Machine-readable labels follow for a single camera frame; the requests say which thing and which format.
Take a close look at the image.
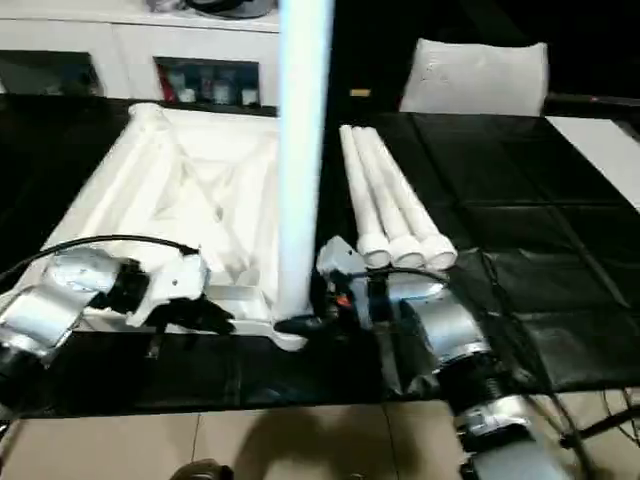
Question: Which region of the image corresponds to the grey bag on cabinet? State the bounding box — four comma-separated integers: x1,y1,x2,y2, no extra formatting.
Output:
145,0,279,19

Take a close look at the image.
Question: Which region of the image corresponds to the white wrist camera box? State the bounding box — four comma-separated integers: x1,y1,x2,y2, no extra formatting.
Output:
315,236,363,306
128,250,213,329

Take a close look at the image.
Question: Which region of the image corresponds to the white plastic table top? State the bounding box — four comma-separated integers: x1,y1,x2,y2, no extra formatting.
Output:
20,103,313,353

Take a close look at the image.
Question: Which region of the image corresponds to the black work mat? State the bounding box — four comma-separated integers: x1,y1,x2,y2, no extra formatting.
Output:
0,95,640,416

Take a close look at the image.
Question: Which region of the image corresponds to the white flat board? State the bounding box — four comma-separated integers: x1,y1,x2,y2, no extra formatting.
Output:
545,115,640,213

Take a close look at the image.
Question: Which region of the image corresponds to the white cabinet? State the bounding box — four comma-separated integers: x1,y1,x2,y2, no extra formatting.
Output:
0,0,283,109

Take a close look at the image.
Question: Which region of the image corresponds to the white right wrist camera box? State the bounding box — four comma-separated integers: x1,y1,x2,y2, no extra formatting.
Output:
315,236,363,306

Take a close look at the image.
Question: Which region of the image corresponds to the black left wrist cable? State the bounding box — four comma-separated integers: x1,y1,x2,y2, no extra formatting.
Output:
0,234,201,289

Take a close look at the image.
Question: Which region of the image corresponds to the black robot foot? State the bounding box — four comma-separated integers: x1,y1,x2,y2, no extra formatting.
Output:
172,458,237,480

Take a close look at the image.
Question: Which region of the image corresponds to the black stand bar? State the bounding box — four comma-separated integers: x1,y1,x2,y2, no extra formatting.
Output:
558,412,640,449

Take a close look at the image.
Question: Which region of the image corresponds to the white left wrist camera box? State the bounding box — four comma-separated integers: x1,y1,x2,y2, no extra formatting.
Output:
128,250,213,329

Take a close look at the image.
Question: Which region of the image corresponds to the white plastic bag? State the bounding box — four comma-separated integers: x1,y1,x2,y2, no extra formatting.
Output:
398,38,551,117

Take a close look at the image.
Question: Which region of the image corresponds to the white plastic table leg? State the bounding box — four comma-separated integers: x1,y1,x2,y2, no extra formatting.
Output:
362,127,459,269
339,125,393,269
274,0,337,323
350,126,426,269

